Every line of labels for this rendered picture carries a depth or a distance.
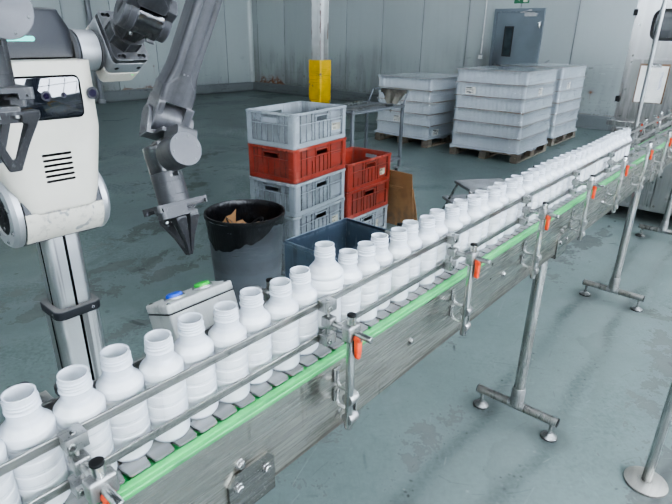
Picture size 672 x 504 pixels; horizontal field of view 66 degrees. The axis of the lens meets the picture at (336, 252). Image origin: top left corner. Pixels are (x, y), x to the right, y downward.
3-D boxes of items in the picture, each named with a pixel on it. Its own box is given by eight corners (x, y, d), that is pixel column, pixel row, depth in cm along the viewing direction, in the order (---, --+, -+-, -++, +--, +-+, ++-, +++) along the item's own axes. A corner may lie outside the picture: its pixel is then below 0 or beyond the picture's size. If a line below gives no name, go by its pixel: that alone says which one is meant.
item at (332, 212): (295, 250, 350) (294, 218, 341) (250, 237, 371) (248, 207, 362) (345, 225, 396) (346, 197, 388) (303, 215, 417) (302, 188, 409)
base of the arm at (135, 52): (93, 14, 119) (113, 63, 119) (105, -7, 113) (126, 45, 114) (129, 15, 125) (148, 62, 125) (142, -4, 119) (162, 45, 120)
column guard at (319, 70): (320, 117, 1074) (320, 60, 1032) (306, 115, 1097) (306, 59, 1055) (332, 115, 1101) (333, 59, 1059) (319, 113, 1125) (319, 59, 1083)
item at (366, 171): (348, 193, 397) (348, 165, 389) (307, 184, 420) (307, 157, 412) (391, 178, 442) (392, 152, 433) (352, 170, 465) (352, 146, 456)
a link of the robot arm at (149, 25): (146, 20, 120) (123, 10, 117) (165, -6, 113) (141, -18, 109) (145, 54, 118) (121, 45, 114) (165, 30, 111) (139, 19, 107)
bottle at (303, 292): (295, 336, 103) (292, 260, 96) (323, 342, 101) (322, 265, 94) (281, 352, 98) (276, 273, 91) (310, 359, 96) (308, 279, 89)
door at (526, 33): (527, 121, 1059) (544, 7, 979) (481, 116, 1119) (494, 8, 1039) (529, 121, 1066) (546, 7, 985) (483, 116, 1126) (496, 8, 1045)
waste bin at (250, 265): (245, 339, 287) (238, 230, 263) (196, 312, 314) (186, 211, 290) (302, 309, 319) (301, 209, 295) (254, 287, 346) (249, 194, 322)
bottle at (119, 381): (99, 458, 73) (78, 358, 67) (127, 430, 78) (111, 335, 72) (135, 469, 71) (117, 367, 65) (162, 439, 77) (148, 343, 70)
